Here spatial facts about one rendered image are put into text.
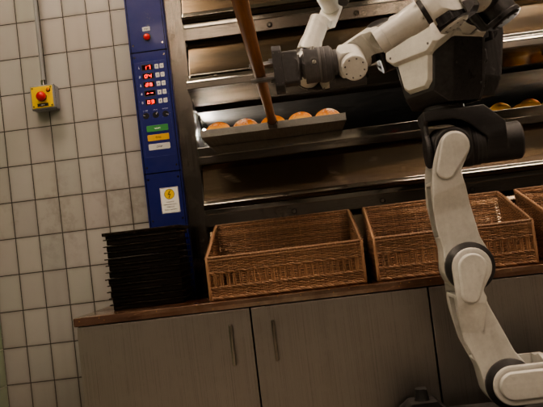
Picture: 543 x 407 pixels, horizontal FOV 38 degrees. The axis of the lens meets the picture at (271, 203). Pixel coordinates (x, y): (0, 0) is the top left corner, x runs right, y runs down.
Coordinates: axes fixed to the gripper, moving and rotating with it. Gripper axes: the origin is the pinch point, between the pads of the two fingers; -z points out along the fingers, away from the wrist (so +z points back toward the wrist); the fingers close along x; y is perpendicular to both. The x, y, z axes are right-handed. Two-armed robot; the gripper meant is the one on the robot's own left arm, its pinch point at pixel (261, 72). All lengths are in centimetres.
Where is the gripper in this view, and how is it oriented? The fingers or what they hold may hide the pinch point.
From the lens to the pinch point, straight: 201.6
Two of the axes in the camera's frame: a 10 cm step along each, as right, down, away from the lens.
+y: 0.5, 0.4, 10.0
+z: 9.9, -1.3, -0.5
